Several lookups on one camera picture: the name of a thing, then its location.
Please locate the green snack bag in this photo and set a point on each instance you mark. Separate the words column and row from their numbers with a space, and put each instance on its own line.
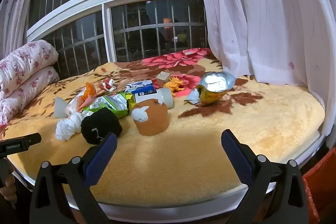
column 113, row 106

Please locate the person's left hand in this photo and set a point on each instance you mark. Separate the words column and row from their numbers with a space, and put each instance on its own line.
column 10, row 187

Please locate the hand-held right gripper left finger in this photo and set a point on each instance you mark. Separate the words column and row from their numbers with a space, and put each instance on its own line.
column 105, row 153

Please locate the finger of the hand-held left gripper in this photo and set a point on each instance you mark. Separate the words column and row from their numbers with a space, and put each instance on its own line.
column 34, row 138

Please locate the yellow floral plush blanket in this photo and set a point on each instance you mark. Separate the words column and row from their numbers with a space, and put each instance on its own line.
column 183, row 161

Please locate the translucent plastic cup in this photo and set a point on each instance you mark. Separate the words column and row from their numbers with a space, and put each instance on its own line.
column 59, row 107

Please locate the white sheer curtain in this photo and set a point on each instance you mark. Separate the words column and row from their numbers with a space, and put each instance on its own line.
column 15, row 3
column 262, row 16

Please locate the crumpled blue white carton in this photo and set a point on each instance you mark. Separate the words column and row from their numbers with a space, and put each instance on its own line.
column 141, row 85

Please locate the white plastic bag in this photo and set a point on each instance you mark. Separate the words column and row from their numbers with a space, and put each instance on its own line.
column 75, row 105

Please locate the small cardboard box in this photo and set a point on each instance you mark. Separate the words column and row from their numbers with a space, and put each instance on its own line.
column 163, row 78

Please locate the brown and white plush toy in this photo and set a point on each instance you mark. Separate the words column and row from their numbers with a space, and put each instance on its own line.
column 152, row 121

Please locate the orange toy dinosaur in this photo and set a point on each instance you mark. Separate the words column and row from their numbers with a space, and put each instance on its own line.
column 174, row 85

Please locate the crumpled white tissue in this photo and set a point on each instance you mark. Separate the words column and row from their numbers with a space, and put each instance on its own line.
column 67, row 127

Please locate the crumpled silver wrapper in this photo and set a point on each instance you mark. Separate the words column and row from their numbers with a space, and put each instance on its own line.
column 193, row 96

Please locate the black knit sock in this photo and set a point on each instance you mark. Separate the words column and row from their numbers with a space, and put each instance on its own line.
column 99, row 124

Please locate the yellow silver chip bag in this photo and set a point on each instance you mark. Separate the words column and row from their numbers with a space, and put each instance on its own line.
column 210, row 94

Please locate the folded pink floral quilt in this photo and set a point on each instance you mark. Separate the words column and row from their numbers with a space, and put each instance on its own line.
column 23, row 69

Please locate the small grey cylinder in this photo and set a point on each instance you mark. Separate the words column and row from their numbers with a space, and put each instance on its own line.
column 164, row 96

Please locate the red bin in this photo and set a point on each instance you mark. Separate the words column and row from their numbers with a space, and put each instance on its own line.
column 319, row 187

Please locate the crumpled red white wrapper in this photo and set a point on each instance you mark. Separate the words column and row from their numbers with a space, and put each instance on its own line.
column 107, row 84

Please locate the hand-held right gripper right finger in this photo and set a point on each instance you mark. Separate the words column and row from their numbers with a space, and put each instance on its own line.
column 236, row 158

